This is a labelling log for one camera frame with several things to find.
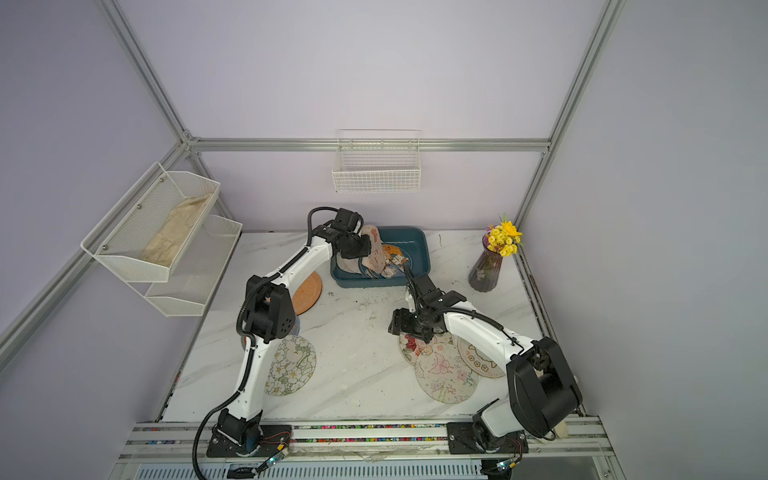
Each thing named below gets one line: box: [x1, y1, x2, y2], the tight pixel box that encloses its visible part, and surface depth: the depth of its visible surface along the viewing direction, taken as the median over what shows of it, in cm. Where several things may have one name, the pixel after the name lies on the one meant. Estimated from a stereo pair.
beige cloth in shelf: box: [141, 193, 212, 267], surface depth 81 cm
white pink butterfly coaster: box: [415, 339, 480, 405], surface depth 86 cm
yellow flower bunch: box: [484, 213, 524, 257], surface depth 88 cm
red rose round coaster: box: [399, 334, 439, 365], surface depth 91 cm
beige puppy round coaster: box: [457, 336, 506, 378], surface depth 88 cm
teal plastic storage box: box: [330, 226, 431, 287], surface depth 111 cm
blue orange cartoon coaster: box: [382, 244, 413, 278], surface depth 113 cm
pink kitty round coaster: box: [335, 252, 362, 275], surface depth 110 cm
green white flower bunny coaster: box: [264, 335, 317, 397], surface depth 88 cm
